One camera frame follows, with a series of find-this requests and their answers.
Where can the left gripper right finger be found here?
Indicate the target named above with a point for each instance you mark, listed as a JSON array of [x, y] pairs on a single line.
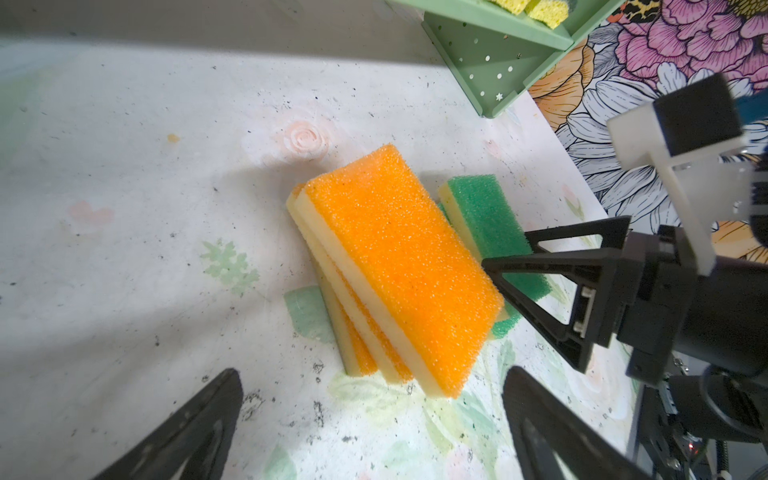
[[545, 431]]

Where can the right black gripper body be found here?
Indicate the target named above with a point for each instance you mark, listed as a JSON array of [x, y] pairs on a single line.
[[719, 318]]

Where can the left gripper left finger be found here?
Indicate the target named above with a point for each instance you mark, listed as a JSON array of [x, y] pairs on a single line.
[[194, 442]]

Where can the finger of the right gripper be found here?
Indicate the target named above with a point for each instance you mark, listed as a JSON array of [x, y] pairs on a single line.
[[570, 300], [612, 232]]

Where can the light green scrub sponge top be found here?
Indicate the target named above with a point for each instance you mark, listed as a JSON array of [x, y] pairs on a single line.
[[478, 210]]

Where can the light green scrub sponge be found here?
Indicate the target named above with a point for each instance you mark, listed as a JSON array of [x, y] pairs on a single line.
[[505, 321], [478, 210]]

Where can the dark green scrub sponge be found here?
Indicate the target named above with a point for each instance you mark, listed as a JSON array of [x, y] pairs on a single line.
[[551, 13], [515, 7]]

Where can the light green wooden shelf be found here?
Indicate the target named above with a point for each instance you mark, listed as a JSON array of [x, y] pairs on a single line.
[[495, 55]]

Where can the light green scrub sponge bottom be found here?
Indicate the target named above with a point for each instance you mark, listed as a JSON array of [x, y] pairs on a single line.
[[505, 321]]

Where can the orange scrub sponge top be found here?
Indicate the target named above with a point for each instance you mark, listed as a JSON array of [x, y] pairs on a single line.
[[407, 265]]

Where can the orange scrub sponge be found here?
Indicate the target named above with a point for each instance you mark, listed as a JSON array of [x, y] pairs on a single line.
[[364, 348], [407, 265]]

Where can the orange scrub sponge bottom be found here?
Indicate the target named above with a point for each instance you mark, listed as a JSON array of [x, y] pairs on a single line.
[[364, 348]]

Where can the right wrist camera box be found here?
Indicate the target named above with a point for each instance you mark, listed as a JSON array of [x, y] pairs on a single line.
[[683, 136]]

